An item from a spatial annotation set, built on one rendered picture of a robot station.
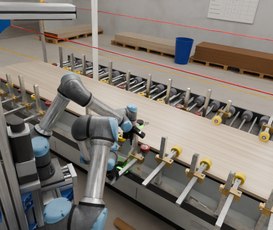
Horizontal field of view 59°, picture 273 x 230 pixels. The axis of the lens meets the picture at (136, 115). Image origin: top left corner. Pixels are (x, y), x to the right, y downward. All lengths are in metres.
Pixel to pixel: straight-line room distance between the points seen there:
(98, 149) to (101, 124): 0.12
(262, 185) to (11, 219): 1.61
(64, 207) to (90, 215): 0.12
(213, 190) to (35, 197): 1.35
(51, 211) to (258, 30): 8.04
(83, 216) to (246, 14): 7.99
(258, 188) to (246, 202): 0.16
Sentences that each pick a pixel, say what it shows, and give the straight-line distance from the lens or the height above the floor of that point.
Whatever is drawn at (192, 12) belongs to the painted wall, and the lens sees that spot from 8.99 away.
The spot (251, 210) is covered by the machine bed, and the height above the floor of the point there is 0.70.
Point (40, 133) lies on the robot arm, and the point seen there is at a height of 1.28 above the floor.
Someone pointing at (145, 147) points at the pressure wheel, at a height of 0.90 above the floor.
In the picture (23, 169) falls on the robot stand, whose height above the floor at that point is 1.34.
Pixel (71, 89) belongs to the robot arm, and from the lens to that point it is 1.37.
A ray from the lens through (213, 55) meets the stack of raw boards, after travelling 7.54.
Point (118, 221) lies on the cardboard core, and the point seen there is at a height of 0.08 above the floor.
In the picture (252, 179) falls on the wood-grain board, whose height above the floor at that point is 0.90.
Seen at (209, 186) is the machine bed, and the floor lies 0.73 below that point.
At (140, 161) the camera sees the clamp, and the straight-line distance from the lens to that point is 1.98.
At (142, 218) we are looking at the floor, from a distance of 2.69.
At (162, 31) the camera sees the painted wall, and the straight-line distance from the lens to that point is 9.49.
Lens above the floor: 2.13
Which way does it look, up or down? 29 degrees down
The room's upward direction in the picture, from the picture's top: 4 degrees clockwise
